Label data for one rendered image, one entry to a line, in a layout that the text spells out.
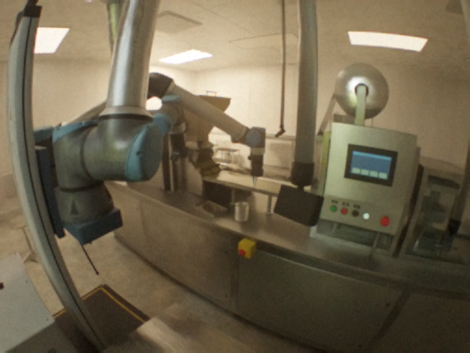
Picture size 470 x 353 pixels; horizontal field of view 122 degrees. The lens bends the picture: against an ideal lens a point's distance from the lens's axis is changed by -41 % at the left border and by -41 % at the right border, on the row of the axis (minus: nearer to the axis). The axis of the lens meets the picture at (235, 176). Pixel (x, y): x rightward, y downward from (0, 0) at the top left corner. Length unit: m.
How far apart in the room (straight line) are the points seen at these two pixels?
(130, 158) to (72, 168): 0.20
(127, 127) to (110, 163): 0.09
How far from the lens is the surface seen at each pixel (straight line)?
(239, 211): 1.25
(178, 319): 0.88
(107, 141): 0.55
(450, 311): 1.33
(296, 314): 1.35
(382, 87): 1.15
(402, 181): 0.90
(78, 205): 0.67
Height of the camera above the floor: 1.40
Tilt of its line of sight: 16 degrees down
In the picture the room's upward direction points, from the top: 1 degrees clockwise
